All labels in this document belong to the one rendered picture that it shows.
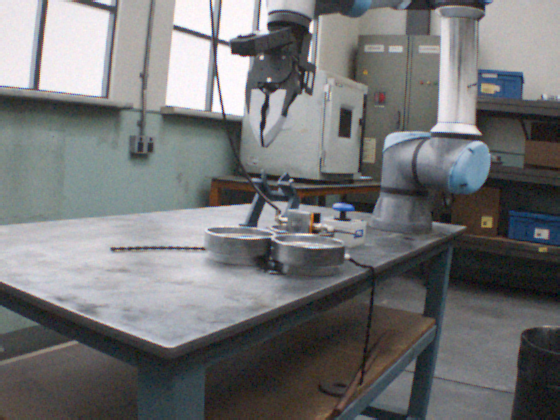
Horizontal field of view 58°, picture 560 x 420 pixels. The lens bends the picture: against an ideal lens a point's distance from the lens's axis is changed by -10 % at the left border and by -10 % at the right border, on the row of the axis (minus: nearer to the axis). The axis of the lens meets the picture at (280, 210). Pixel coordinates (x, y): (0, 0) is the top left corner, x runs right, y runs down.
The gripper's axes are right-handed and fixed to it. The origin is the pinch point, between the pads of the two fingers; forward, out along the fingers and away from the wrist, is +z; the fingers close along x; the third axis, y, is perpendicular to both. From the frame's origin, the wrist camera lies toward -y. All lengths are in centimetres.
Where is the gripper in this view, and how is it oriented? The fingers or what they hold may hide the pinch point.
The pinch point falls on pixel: (262, 138)
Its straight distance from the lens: 84.8
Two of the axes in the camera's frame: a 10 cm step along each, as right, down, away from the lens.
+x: -8.5, -1.3, 5.1
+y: 5.0, 0.8, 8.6
